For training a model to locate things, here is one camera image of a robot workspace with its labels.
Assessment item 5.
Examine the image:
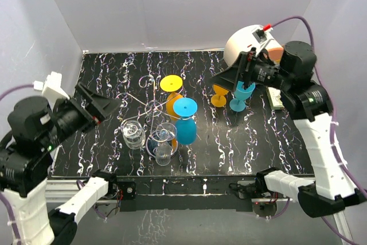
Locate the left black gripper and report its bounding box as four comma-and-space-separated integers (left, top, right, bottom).
40, 81, 123, 149

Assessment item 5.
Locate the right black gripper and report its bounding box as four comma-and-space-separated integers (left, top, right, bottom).
209, 47, 292, 92

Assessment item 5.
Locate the blue wine glass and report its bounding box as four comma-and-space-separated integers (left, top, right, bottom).
229, 81, 256, 112
173, 98, 198, 145

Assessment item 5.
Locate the yellow wine glass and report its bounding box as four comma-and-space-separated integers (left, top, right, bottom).
160, 75, 183, 119
210, 84, 229, 107

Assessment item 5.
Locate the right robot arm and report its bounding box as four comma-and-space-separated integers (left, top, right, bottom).
211, 41, 366, 217

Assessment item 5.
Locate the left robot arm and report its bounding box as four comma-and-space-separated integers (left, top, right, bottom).
1, 83, 120, 244

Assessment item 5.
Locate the clear wine glass left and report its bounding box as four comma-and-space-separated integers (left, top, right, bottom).
122, 120, 146, 150

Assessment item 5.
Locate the clear ribbed wine glass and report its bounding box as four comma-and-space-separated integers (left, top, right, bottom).
150, 122, 177, 166

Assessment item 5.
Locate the white and orange appliance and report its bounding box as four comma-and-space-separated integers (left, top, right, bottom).
224, 25, 284, 67

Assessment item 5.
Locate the black front base bar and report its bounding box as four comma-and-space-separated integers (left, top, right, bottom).
117, 176, 255, 212

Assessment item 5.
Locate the cream switch box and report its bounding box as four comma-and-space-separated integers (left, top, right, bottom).
266, 87, 284, 110

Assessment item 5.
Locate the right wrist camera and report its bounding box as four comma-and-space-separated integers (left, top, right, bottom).
250, 25, 278, 56

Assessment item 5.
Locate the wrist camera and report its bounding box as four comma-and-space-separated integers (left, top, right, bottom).
33, 71, 70, 104
250, 25, 278, 56

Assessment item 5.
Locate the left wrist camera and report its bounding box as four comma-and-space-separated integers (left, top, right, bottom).
33, 71, 70, 104

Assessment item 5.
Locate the chrome wire glass rack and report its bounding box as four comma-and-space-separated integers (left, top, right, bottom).
121, 92, 181, 160

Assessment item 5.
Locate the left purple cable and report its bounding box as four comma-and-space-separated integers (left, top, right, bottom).
0, 83, 37, 240

